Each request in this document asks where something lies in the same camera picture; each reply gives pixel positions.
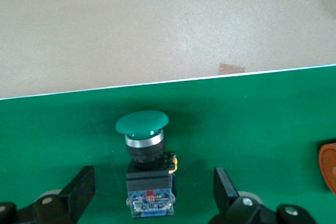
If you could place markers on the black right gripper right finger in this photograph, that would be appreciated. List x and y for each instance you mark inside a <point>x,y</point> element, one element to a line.
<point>225,197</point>

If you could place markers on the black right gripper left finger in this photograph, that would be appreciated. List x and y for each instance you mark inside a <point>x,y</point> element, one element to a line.
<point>78,190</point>

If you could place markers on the green mushroom push button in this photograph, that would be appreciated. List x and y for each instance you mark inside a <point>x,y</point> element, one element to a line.
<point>141,124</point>

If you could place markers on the orange 4680 battery cylinder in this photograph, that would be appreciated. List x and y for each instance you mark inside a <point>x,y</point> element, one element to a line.
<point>329,166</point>

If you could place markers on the green conveyor belt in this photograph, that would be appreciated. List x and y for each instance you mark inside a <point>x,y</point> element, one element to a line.
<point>236,129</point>

